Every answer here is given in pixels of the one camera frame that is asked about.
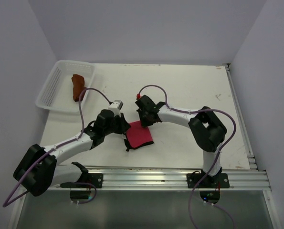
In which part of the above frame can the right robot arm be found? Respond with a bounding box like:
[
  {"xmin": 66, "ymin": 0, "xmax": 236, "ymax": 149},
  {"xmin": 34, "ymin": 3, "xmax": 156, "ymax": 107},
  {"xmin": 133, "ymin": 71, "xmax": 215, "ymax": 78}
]
[{"xmin": 136, "ymin": 94, "xmax": 227, "ymax": 187}]

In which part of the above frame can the brown towel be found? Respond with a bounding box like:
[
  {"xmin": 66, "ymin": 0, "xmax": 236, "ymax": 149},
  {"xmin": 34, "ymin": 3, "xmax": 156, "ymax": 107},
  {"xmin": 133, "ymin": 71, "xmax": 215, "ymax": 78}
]
[{"xmin": 71, "ymin": 74, "xmax": 86, "ymax": 102}]

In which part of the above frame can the white plastic basket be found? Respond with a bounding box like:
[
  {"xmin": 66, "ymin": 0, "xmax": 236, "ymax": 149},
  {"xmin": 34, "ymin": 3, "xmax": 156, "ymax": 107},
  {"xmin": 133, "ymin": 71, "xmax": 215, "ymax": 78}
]
[{"xmin": 35, "ymin": 60, "xmax": 96, "ymax": 114}]

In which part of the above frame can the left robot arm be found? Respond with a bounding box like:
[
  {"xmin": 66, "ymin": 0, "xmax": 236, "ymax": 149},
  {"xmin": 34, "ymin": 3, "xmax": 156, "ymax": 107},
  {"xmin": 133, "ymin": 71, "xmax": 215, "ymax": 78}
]
[{"xmin": 13, "ymin": 109, "xmax": 130, "ymax": 197}]

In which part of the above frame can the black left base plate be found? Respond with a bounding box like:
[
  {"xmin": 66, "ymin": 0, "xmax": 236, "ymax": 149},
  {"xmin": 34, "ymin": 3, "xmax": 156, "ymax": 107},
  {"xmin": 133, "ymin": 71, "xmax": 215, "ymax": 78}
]
[{"xmin": 60, "ymin": 173, "xmax": 104, "ymax": 189}]

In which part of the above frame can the aluminium mounting rail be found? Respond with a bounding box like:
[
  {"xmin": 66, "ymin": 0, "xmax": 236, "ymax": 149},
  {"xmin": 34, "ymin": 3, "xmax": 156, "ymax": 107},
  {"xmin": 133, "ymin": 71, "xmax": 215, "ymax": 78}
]
[{"xmin": 48, "ymin": 167, "xmax": 271, "ymax": 191}]

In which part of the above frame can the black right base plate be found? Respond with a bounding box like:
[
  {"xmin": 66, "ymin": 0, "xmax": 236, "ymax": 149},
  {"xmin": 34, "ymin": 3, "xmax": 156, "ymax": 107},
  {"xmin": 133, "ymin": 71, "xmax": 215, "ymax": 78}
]
[{"xmin": 186, "ymin": 171, "xmax": 230, "ymax": 188}]

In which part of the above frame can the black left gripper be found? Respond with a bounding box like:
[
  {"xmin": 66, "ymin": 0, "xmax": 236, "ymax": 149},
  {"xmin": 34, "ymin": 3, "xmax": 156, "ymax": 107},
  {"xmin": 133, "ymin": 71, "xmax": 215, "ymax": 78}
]
[{"xmin": 103, "ymin": 112, "xmax": 130, "ymax": 135}]

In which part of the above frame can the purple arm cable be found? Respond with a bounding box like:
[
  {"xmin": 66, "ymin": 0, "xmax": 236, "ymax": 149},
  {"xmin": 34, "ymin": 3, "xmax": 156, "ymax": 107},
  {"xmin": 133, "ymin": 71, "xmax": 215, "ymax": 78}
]
[
  {"xmin": 2, "ymin": 88, "xmax": 111, "ymax": 208},
  {"xmin": 136, "ymin": 84, "xmax": 237, "ymax": 229}
]

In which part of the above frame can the pink towel black trim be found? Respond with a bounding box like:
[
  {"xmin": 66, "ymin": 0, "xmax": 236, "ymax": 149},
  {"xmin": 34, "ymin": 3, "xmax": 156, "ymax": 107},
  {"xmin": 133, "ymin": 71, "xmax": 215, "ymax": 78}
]
[{"xmin": 124, "ymin": 121, "xmax": 154, "ymax": 152}]

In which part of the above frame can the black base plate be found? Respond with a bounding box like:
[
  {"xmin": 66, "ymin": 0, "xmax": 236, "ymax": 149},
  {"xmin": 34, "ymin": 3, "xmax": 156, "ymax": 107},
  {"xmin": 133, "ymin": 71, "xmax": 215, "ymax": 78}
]
[
  {"xmin": 60, "ymin": 173, "xmax": 104, "ymax": 189},
  {"xmin": 186, "ymin": 171, "xmax": 230, "ymax": 188}
]

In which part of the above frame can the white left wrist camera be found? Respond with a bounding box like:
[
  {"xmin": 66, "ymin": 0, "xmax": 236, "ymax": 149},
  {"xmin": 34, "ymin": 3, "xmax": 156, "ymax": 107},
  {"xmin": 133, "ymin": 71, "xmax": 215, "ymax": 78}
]
[{"xmin": 108, "ymin": 100, "xmax": 123, "ymax": 116}]

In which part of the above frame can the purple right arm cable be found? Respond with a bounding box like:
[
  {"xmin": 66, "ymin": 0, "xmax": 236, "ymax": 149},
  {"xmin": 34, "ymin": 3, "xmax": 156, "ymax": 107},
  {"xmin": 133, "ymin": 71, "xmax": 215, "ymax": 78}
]
[{"xmin": 136, "ymin": 84, "xmax": 237, "ymax": 229}]

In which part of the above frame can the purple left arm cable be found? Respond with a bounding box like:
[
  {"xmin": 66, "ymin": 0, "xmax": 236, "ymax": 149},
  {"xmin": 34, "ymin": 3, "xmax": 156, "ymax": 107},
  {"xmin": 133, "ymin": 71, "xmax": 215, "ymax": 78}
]
[{"xmin": 2, "ymin": 88, "xmax": 111, "ymax": 208}]

